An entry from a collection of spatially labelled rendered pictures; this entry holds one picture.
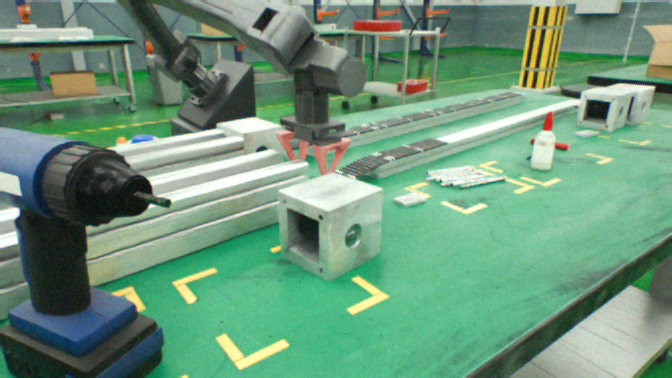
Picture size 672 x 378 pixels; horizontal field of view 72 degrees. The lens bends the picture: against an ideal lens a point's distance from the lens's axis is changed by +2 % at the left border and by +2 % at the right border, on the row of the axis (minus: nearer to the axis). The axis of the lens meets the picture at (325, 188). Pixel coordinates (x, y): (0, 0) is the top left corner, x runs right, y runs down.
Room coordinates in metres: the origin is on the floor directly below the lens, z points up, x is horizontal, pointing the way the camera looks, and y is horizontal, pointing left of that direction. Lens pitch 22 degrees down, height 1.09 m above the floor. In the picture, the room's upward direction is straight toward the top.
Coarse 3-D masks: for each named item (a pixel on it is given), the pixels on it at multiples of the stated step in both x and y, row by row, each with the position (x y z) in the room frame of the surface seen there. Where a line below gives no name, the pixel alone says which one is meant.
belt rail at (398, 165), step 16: (528, 112) 1.30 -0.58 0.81; (544, 112) 1.30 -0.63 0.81; (560, 112) 1.36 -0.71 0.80; (576, 112) 1.44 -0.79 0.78; (480, 128) 1.11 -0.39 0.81; (496, 128) 1.12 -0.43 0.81; (512, 128) 1.18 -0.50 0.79; (528, 128) 1.23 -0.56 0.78; (448, 144) 0.98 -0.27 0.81; (464, 144) 1.03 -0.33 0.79; (480, 144) 1.07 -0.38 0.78; (400, 160) 0.87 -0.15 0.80; (416, 160) 0.91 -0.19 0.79; (384, 176) 0.84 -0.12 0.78
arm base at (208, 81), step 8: (200, 64) 1.32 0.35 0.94; (192, 72) 1.28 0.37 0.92; (200, 72) 1.30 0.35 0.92; (208, 72) 1.31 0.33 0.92; (216, 72) 1.36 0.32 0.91; (224, 72) 1.33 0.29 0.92; (184, 80) 1.29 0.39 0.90; (192, 80) 1.28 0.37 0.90; (200, 80) 1.29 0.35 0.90; (208, 80) 1.30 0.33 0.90; (216, 80) 1.32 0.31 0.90; (224, 80) 1.32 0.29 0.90; (192, 88) 1.30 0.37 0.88; (200, 88) 1.29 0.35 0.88; (208, 88) 1.30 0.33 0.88; (216, 88) 1.31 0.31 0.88; (192, 96) 1.35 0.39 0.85; (200, 96) 1.30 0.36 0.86; (208, 96) 1.29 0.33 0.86; (200, 104) 1.28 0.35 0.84
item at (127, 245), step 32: (256, 160) 0.70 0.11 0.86; (160, 192) 0.59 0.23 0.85; (192, 192) 0.55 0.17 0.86; (224, 192) 0.58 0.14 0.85; (256, 192) 0.61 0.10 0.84; (0, 224) 0.47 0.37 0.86; (128, 224) 0.50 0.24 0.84; (160, 224) 0.52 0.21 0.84; (192, 224) 0.54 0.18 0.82; (224, 224) 0.57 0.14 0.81; (256, 224) 0.61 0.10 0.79; (0, 256) 0.41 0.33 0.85; (96, 256) 0.47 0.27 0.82; (128, 256) 0.49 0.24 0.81; (160, 256) 0.51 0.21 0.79; (0, 288) 0.41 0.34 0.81; (0, 320) 0.40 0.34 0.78
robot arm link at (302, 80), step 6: (294, 72) 0.74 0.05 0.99; (300, 72) 0.72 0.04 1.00; (306, 72) 0.72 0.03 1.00; (312, 72) 0.72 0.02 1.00; (294, 78) 0.74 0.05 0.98; (300, 78) 0.72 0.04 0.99; (306, 78) 0.72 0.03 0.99; (312, 78) 0.72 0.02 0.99; (294, 84) 0.74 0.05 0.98; (300, 84) 0.72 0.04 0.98; (306, 84) 0.72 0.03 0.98; (312, 84) 0.72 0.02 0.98
